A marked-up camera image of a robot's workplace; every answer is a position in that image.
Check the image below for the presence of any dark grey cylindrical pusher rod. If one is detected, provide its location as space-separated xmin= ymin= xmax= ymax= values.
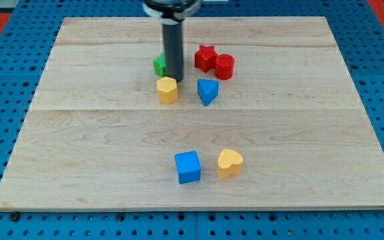
xmin=161 ymin=19 xmax=183 ymax=82

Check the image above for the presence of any green block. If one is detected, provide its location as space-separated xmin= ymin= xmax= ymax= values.
xmin=153 ymin=53 xmax=166 ymax=77

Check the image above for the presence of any red star block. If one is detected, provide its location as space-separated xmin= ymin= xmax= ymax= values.
xmin=194 ymin=45 xmax=218 ymax=73

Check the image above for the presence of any yellow hexagon block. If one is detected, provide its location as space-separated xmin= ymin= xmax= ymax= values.
xmin=156 ymin=77 xmax=178 ymax=104

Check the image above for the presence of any red cylinder block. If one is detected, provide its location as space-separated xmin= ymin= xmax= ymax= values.
xmin=215 ymin=54 xmax=235 ymax=80

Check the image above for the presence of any blue triangle block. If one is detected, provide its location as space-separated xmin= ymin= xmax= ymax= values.
xmin=197 ymin=79 xmax=219 ymax=106

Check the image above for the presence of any wooden board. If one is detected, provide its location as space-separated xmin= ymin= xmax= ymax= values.
xmin=0 ymin=17 xmax=384 ymax=212

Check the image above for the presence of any blue cube block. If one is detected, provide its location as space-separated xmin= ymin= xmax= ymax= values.
xmin=175 ymin=151 xmax=201 ymax=184

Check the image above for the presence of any yellow heart block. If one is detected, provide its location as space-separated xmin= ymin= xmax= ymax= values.
xmin=217 ymin=149 xmax=244 ymax=179

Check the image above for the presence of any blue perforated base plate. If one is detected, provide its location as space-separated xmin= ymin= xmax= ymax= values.
xmin=0 ymin=0 xmax=384 ymax=239

